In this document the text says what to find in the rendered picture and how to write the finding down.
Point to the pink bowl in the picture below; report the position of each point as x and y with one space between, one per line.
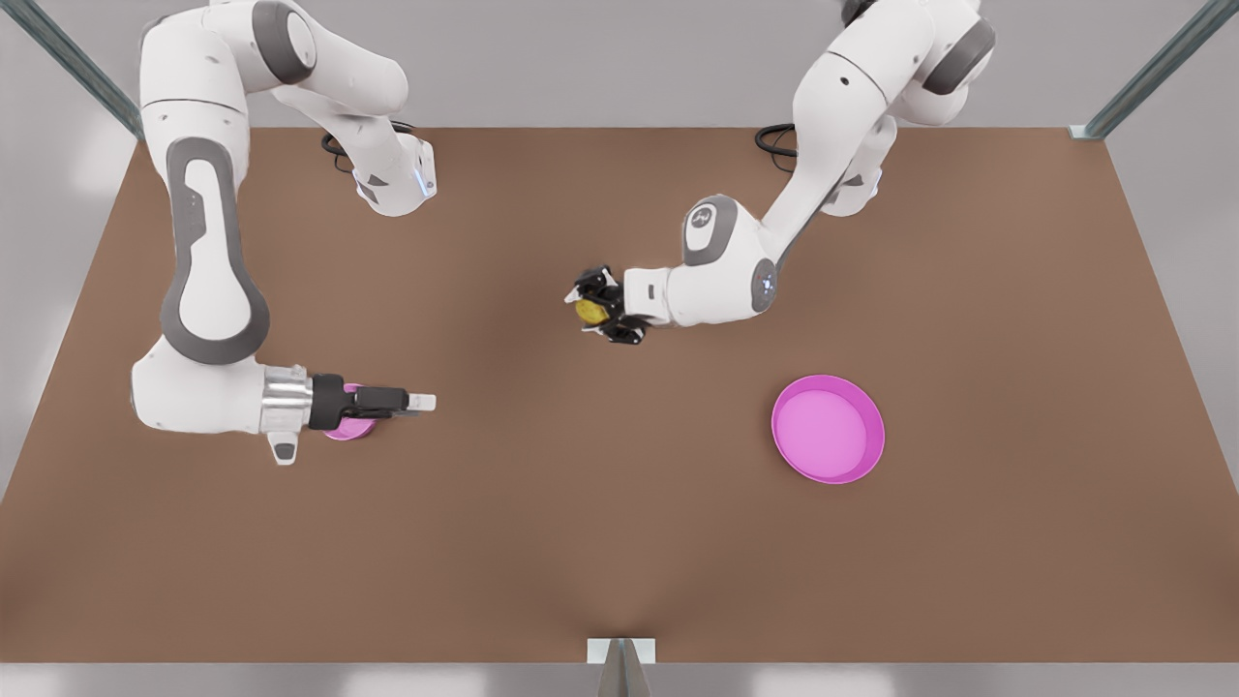
350 429

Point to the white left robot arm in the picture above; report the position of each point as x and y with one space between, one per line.
823 116

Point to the yellow apple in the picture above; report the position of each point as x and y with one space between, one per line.
590 311

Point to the silver frame post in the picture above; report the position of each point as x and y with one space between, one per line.
73 63
1157 68
619 668

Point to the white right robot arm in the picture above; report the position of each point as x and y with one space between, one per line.
208 290

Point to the pink plate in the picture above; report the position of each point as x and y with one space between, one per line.
829 431

